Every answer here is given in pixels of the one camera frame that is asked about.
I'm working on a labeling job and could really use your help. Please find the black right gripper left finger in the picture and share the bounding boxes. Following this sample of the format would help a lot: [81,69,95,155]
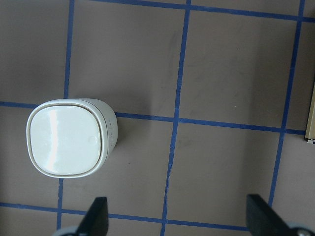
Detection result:
[77,197,109,236]

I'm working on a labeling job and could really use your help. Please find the beige aluminium frame rail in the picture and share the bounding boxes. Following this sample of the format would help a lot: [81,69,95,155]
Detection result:
[305,88,315,145]

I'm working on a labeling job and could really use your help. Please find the white push-lid trash can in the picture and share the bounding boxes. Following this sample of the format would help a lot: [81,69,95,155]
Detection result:
[26,98,118,178]

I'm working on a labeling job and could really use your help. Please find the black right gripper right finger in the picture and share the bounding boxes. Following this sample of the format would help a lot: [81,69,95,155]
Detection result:
[246,194,291,236]

